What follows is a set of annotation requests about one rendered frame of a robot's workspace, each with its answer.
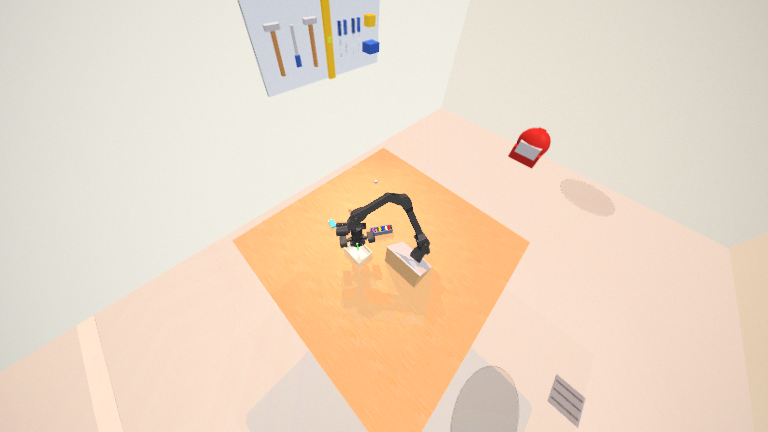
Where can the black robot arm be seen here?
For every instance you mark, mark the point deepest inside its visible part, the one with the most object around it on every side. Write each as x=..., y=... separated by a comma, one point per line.
x=357, y=215

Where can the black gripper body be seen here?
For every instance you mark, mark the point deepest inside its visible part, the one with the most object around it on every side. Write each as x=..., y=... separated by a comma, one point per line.
x=343, y=239

